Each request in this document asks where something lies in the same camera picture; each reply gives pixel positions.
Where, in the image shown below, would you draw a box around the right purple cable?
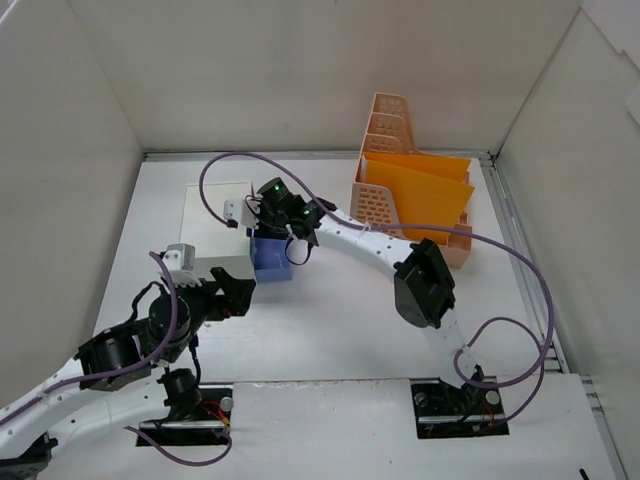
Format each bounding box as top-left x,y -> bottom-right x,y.
198,153 -> 555,426

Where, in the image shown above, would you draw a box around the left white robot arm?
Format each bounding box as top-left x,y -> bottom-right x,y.
1,267 -> 256,479

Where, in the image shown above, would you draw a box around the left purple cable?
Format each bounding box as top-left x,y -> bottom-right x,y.
0,249 -> 234,466

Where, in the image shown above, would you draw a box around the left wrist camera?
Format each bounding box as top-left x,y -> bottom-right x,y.
161,243 -> 201,287

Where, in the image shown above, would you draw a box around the orange folder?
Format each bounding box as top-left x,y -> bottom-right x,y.
363,153 -> 475,245

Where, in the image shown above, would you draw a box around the pink desk organizer rack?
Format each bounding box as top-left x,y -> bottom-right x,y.
350,92 -> 472,268

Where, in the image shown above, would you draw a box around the purple drawer with knob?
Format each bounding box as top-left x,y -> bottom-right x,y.
250,237 -> 293,284

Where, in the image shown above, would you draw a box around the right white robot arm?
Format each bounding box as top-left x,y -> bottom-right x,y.
257,177 -> 479,412

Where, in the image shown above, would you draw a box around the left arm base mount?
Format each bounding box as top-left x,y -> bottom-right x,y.
136,384 -> 233,447

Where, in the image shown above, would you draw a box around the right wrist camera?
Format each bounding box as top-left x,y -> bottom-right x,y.
223,196 -> 260,230

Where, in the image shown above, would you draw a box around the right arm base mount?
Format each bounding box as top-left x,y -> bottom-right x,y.
411,380 -> 510,440

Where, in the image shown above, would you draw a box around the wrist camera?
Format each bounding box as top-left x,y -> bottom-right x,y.
223,196 -> 260,230
161,243 -> 201,287

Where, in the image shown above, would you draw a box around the white mini drawer cabinet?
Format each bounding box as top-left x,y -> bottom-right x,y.
179,184 -> 254,280

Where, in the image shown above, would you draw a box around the purple cable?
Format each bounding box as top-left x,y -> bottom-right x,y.
0,249 -> 234,466
198,153 -> 555,426

